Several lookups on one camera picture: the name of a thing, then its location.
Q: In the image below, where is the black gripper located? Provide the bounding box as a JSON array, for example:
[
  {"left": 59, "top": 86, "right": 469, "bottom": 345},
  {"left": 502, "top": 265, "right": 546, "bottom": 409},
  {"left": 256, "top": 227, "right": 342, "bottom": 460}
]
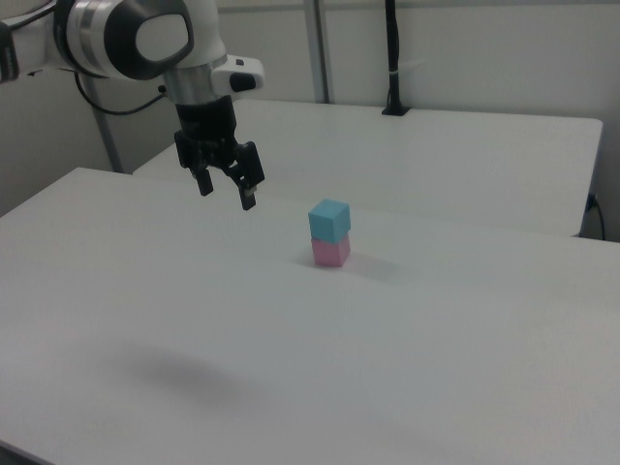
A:
[{"left": 173, "top": 94, "right": 266, "bottom": 212}]

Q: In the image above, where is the blue cube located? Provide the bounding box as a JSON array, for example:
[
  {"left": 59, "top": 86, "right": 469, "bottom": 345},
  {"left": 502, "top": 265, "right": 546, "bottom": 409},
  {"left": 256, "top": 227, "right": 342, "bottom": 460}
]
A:
[{"left": 307, "top": 197, "right": 352, "bottom": 245}]

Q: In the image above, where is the pink cube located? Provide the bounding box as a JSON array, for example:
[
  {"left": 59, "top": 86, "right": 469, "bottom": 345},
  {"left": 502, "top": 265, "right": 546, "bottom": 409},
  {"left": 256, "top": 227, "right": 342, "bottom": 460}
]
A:
[{"left": 310, "top": 235, "right": 352, "bottom": 269}]

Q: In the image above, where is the white table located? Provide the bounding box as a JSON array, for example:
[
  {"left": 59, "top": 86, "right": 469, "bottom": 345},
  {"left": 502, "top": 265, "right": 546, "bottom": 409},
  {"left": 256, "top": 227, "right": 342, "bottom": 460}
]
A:
[{"left": 132, "top": 99, "right": 605, "bottom": 239}]

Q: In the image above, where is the black pole with base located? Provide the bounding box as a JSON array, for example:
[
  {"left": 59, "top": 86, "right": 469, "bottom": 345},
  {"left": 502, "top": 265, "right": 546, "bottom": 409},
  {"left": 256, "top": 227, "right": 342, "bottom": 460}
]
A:
[{"left": 381, "top": 0, "right": 412, "bottom": 117}]

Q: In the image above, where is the grey metal frame post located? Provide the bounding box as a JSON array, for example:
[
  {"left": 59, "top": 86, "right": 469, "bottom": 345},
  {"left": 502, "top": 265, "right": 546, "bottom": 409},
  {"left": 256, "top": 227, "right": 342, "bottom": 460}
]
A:
[{"left": 86, "top": 76, "right": 125, "bottom": 174}]

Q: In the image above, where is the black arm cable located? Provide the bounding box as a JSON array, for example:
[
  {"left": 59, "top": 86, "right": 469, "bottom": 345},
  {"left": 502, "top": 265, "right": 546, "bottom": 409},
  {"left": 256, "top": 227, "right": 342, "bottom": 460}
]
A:
[{"left": 74, "top": 71, "right": 169, "bottom": 117}]

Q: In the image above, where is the grey vertical wall profile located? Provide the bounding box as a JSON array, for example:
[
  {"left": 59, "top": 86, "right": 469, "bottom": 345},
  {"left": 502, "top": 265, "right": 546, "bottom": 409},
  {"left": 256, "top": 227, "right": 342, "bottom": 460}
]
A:
[{"left": 303, "top": 0, "right": 336, "bottom": 105}]

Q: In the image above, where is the black wall cable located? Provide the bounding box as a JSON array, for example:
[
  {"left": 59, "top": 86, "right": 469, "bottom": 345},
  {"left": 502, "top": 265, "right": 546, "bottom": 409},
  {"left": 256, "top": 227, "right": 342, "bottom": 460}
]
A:
[{"left": 585, "top": 192, "right": 607, "bottom": 241}]

